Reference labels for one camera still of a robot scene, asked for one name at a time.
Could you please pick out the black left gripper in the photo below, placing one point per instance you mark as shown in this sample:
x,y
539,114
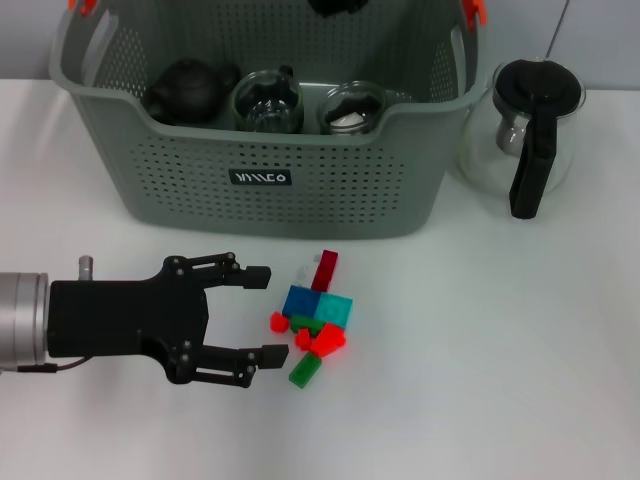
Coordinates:
x,y
130,320

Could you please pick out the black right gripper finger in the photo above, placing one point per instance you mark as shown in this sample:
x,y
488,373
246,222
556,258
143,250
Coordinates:
x,y
357,5
325,6

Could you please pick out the glass jar with teal bricks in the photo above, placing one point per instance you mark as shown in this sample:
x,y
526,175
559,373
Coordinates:
x,y
352,100

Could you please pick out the teal toy brick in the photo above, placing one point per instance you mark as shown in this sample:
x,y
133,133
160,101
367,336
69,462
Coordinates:
x,y
335,310

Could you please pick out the glass teacup with black holder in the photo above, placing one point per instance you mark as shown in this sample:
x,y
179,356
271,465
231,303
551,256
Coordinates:
x,y
267,102

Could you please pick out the grey-green perforated storage bin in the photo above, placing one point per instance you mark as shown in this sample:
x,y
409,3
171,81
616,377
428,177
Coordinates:
x,y
200,165

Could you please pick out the tiny red toy brick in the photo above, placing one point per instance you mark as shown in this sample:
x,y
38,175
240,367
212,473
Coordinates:
x,y
278,322

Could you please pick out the blue toy brick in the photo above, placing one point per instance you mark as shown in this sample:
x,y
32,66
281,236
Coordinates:
x,y
301,301

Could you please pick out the small red toy brick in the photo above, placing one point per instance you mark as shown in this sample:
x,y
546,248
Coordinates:
x,y
302,340

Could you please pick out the dark green toy brick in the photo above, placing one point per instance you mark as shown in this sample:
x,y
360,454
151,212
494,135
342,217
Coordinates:
x,y
306,324

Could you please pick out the flat green toy brick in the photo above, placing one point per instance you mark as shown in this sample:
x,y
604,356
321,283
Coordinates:
x,y
305,371

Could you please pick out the large red toy brick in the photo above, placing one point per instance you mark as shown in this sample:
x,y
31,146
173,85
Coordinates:
x,y
328,341

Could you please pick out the dark red toy brick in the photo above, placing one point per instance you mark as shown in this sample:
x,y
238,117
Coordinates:
x,y
325,270

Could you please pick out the black clay teapot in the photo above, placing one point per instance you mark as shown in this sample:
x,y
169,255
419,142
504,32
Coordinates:
x,y
187,90

